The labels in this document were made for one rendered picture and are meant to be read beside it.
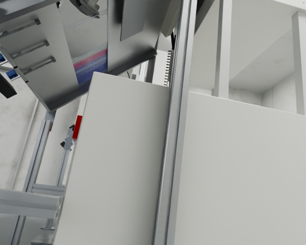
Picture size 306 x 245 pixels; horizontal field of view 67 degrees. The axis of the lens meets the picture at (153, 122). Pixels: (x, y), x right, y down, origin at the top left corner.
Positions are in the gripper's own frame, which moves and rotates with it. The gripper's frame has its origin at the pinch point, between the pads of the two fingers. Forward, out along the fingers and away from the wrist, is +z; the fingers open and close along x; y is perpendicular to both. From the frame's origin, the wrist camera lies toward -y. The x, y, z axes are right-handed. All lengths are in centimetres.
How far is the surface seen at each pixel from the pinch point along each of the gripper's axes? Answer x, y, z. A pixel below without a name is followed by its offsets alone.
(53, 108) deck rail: 47, -31, -2
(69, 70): 25.1, -15.9, -1.9
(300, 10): -20, 42, 55
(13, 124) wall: 412, -74, -175
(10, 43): -5.7, -29.9, -5.4
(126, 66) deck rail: 46.9, 14.5, 7.3
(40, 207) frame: -24, -53, 39
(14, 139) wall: 412, -93, -151
